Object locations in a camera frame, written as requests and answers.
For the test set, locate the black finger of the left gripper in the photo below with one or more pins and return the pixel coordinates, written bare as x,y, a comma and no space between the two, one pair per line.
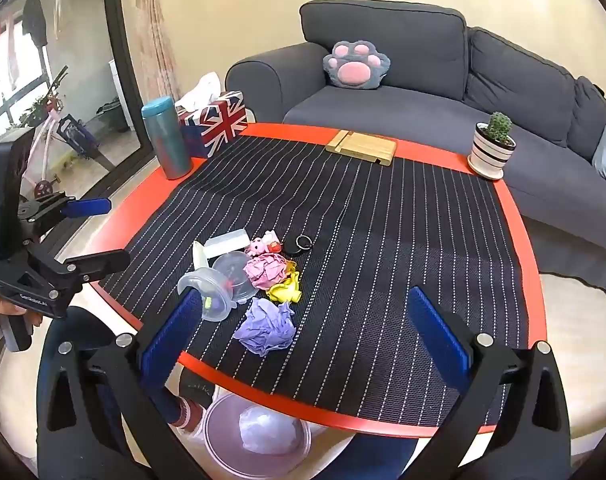
96,267

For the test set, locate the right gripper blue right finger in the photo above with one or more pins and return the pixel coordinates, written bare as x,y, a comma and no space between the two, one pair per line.
442,334

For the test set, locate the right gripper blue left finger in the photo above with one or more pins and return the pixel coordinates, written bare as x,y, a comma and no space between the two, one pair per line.
161,341

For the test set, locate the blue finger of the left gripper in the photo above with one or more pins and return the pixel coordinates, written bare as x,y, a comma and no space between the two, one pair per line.
86,208

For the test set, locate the clear plastic cup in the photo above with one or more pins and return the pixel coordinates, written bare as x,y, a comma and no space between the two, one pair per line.
215,290

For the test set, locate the purple paper ball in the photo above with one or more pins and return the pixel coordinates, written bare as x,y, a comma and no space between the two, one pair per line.
266,327

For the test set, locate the pink paper ball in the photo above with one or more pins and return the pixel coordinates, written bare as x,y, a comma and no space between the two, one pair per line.
266,270

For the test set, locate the yellow paper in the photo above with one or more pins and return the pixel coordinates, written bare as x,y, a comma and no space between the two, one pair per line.
289,289

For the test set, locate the pink pig keychain toy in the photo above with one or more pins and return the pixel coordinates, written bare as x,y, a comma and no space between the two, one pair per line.
269,243

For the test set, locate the clear plastic dome lid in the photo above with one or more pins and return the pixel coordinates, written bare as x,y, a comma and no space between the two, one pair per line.
232,265

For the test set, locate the pink trash bin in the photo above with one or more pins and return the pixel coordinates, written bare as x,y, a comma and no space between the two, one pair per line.
254,442

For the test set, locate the person's left hand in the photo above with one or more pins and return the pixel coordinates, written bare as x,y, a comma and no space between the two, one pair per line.
9,309

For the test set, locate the black slipper with sock foot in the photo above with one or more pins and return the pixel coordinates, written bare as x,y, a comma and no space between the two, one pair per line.
196,395

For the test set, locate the person's blue jeans leg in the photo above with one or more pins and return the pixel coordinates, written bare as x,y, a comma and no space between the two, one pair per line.
95,418

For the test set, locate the pink bicycle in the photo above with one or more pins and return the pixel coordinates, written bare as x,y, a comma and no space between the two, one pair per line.
44,117

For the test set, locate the red coffee table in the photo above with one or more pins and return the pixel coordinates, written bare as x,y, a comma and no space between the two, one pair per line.
131,215

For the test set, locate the teal thermos bottle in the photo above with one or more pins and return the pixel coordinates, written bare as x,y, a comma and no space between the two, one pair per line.
163,130

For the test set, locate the curtain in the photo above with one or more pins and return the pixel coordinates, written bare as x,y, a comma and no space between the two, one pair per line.
157,56

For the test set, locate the union jack tissue box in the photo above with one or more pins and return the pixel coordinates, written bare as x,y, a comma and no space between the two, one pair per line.
210,118

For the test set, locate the black striped table mat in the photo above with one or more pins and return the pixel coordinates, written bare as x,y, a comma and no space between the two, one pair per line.
375,233

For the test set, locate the potted cactus striped pot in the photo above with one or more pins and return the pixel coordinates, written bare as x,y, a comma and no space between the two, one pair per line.
492,147

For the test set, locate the wooden phone stand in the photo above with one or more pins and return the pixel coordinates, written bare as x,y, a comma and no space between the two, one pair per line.
363,147

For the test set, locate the dark grey sofa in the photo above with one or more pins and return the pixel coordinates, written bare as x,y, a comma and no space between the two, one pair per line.
445,77

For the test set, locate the cat paw cushion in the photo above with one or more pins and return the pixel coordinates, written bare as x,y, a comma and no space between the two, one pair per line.
356,65

